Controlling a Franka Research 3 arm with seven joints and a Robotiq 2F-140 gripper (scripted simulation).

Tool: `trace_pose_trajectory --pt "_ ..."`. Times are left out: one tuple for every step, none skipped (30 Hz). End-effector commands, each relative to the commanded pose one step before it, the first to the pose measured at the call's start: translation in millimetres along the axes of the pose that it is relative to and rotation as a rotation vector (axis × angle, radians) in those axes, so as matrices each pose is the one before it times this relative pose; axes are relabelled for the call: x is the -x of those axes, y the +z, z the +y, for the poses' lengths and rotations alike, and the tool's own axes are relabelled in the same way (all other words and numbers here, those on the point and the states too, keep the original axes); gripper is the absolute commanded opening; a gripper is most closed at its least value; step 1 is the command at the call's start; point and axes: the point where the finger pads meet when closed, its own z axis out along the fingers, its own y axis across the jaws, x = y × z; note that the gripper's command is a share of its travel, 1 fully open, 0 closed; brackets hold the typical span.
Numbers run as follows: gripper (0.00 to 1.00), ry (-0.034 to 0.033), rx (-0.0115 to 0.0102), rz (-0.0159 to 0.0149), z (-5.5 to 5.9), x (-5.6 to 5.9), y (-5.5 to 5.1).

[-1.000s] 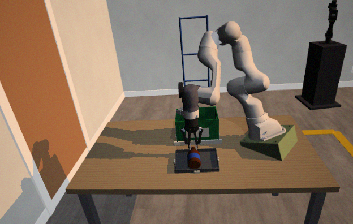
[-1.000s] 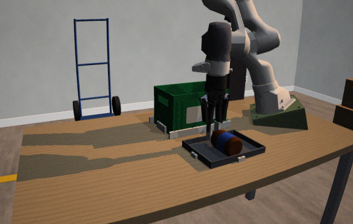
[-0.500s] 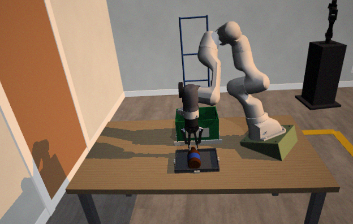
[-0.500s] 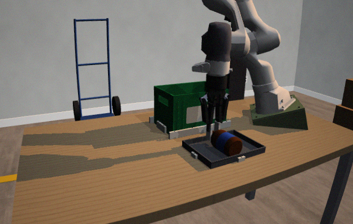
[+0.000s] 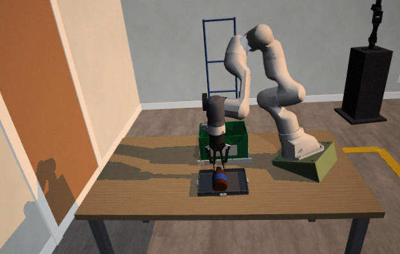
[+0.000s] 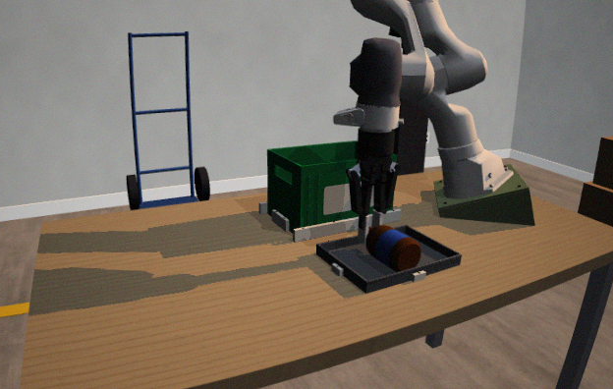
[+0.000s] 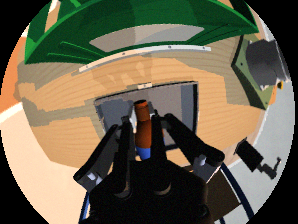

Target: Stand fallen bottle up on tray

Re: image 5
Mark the green plastic crate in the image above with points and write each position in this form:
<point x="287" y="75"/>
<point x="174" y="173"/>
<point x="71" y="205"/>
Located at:
<point x="235" y="135"/>

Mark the brown bottle with blue label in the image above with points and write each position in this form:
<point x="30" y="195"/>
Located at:
<point x="219" y="180"/>

